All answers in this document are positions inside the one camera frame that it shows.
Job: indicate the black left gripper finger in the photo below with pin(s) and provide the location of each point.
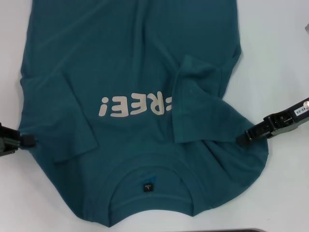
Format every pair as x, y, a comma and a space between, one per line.
28, 140
7, 149

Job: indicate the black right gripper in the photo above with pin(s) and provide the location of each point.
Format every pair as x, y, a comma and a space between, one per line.
289, 118

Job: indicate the teal blue printed t-shirt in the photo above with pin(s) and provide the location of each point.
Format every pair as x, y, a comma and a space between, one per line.
120, 60

